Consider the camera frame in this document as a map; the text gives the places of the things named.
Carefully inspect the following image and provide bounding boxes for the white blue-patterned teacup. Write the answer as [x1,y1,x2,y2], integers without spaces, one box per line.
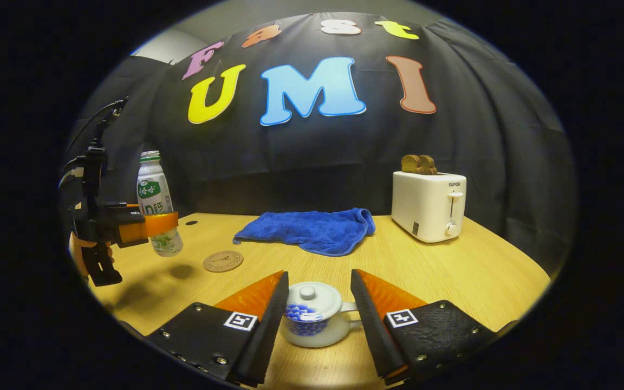
[281,301,364,348]

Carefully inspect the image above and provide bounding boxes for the white plastic water bottle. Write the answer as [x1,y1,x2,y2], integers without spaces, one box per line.
[137,151,184,257]

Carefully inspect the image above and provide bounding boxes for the round wooden coaster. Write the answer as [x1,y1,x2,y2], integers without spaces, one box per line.
[203,250,244,273]

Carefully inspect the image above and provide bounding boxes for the white toaster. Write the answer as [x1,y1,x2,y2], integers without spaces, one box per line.
[391,171,467,244]

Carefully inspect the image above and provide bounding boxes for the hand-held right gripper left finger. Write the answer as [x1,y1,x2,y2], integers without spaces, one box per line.
[147,271,289,388]

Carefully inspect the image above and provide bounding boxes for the black backdrop cloth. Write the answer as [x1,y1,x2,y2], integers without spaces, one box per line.
[66,12,578,271]

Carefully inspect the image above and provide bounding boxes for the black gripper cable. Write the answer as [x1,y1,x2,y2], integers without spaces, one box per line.
[67,96,129,152]

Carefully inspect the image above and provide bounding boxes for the blue towel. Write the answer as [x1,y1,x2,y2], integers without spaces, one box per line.
[233,207,376,257]

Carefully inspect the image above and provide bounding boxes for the white teacup lid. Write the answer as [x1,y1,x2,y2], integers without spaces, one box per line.
[287,282,343,321]

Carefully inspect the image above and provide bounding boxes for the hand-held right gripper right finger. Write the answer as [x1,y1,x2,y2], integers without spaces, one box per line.
[351,269,499,386]

